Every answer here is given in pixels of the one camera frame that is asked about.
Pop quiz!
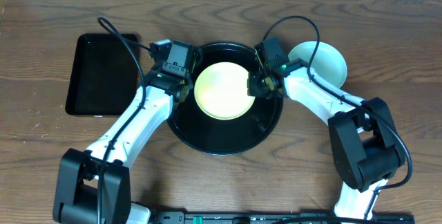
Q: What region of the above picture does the mint plate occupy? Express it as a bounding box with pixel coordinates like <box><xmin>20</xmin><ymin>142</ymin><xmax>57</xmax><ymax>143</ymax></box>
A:
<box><xmin>288</xmin><ymin>41</ymin><xmax>347</xmax><ymax>88</ymax></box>

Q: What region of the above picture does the black rectangular water tray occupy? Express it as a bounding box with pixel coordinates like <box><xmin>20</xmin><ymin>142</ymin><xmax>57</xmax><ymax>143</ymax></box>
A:
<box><xmin>65</xmin><ymin>33</ymin><xmax>140</xmax><ymax>115</ymax></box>

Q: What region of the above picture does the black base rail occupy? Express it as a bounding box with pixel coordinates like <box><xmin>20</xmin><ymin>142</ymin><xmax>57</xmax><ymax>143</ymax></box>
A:
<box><xmin>151</xmin><ymin>210</ymin><xmax>416</xmax><ymax>224</ymax></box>

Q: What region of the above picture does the black round tray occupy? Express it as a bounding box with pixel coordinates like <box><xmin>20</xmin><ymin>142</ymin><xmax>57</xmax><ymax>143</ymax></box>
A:
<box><xmin>167</xmin><ymin>42</ymin><xmax>283</xmax><ymax>155</ymax></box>

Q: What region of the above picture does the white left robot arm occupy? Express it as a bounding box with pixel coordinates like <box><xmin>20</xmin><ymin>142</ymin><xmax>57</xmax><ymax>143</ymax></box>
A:
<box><xmin>52</xmin><ymin>39</ymin><xmax>202</xmax><ymax>223</ymax></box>

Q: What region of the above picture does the yellow plate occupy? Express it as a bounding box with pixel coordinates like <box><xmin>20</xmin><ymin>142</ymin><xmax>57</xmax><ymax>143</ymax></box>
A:
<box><xmin>194</xmin><ymin>62</ymin><xmax>255</xmax><ymax>120</ymax></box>

